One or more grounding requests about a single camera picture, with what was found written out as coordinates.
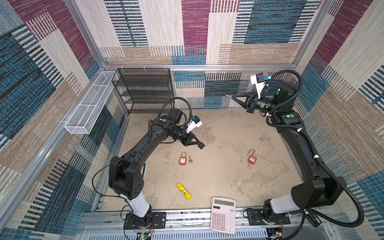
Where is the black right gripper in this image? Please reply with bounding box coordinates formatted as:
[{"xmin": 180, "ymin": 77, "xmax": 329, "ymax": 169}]
[{"xmin": 231, "ymin": 90, "xmax": 280, "ymax": 114}]

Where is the red padlock with key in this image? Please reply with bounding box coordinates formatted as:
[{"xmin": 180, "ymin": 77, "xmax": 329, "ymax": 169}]
[{"xmin": 179, "ymin": 152, "xmax": 187, "ymax": 166}]

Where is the small black padlock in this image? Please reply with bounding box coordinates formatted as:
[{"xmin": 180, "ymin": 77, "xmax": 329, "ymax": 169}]
[{"xmin": 198, "ymin": 143, "xmax": 205, "ymax": 150}]

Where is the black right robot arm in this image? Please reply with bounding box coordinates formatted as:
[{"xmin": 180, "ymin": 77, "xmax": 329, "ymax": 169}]
[{"xmin": 232, "ymin": 70, "xmax": 365, "ymax": 228}]

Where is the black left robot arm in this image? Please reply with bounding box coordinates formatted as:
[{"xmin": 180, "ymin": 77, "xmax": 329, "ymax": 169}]
[{"xmin": 106, "ymin": 107, "xmax": 205, "ymax": 228}]

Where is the yellow glue stick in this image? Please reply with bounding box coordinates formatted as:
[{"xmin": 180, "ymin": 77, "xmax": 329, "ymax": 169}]
[{"xmin": 177, "ymin": 183, "xmax": 192, "ymax": 200}]

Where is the blue notebook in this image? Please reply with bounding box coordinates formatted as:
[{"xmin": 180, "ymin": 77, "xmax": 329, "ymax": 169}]
[{"xmin": 141, "ymin": 164, "xmax": 147, "ymax": 180}]

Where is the pink calculator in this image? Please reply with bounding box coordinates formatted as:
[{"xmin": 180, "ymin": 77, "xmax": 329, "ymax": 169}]
[{"xmin": 210, "ymin": 197, "xmax": 236, "ymax": 235}]

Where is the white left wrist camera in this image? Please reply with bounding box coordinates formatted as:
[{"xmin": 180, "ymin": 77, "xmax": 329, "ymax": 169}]
[{"xmin": 186, "ymin": 116, "xmax": 203, "ymax": 134}]

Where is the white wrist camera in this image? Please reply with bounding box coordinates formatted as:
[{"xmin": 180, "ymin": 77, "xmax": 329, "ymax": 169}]
[
  {"xmin": 250, "ymin": 73, "xmax": 271, "ymax": 99},
  {"xmin": 186, "ymin": 116, "xmax": 203, "ymax": 134}
]

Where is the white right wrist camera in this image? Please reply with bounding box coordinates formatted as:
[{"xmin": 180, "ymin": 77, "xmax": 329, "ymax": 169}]
[{"xmin": 250, "ymin": 73, "xmax": 271, "ymax": 99}]

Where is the black wire shelf rack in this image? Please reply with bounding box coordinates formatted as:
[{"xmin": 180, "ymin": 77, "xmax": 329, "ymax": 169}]
[{"xmin": 112, "ymin": 68, "xmax": 174, "ymax": 114}]

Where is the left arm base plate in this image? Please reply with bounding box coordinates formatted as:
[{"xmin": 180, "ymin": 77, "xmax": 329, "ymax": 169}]
[{"xmin": 123, "ymin": 212, "xmax": 167, "ymax": 230}]

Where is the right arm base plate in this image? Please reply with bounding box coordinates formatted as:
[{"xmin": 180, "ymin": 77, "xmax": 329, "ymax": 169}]
[{"xmin": 243, "ymin": 208, "xmax": 291, "ymax": 226}]

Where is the white wire mesh basket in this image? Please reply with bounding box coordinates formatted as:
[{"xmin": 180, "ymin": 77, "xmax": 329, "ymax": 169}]
[{"xmin": 65, "ymin": 71, "xmax": 115, "ymax": 135}]

